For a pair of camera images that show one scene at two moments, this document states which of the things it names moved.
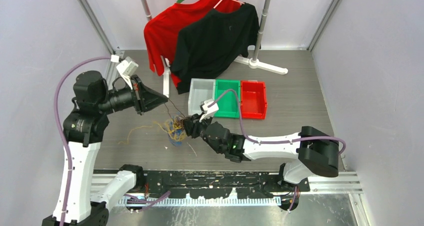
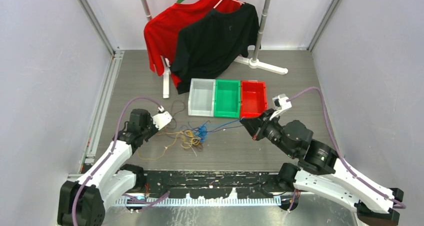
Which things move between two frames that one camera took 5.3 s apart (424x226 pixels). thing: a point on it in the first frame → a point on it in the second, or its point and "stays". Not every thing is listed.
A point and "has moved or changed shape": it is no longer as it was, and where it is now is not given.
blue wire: (175, 136) has moved or changed shape
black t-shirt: (209, 47) stays
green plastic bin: (228, 103) stays
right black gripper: (192, 125) → (252, 125)
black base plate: (222, 184) stays
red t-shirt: (162, 30) stays
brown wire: (179, 120) → (197, 147)
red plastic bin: (253, 99) stays
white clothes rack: (254, 62) stays
